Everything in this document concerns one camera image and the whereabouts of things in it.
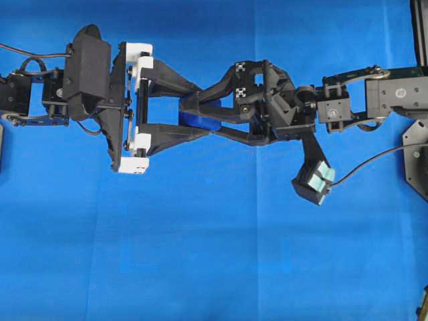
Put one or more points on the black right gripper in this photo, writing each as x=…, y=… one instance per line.
x=267, y=107

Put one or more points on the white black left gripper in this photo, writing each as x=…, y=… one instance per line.
x=134, y=72

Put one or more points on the blue block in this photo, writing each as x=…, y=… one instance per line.
x=186, y=119

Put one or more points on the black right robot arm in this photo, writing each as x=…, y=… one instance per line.
x=365, y=97

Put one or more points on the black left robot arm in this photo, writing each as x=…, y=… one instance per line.
x=32, y=95

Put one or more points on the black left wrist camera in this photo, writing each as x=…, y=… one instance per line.
x=86, y=74

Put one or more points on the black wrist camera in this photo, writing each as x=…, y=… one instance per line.
x=316, y=176
x=86, y=74

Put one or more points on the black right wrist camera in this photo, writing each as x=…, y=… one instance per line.
x=316, y=176

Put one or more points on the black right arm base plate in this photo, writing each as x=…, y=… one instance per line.
x=415, y=158

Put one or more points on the black frame post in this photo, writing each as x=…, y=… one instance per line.
x=419, y=25

